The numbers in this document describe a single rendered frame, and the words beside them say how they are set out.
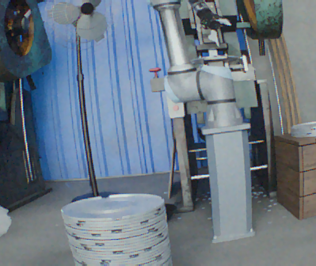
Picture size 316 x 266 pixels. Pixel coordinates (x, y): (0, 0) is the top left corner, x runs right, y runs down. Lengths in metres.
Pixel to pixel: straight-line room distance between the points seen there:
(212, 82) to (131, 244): 0.74
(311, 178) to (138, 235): 0.87
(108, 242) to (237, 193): 0.67
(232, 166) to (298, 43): 2.37
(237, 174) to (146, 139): 2.07
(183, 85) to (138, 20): 2.13
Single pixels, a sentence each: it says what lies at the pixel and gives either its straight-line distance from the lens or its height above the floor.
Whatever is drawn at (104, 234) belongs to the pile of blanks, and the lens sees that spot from 0.93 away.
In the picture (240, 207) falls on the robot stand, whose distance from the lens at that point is 1.47.
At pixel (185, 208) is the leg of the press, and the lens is 2.04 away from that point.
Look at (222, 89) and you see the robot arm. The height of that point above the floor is 0.59.
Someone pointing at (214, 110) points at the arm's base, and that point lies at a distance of 1.45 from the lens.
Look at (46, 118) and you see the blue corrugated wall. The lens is 3.74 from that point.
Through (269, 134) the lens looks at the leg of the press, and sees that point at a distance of 2.02.
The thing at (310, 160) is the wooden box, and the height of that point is 0.26.
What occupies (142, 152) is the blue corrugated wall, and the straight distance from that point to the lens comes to 3.48.
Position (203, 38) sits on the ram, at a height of 0.92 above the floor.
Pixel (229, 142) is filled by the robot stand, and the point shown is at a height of 0.39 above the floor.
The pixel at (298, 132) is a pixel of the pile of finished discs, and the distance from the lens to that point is 1.67.
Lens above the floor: 0.53
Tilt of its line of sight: 3 degrees down
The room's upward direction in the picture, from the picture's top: 7 degrees counter-clockwise
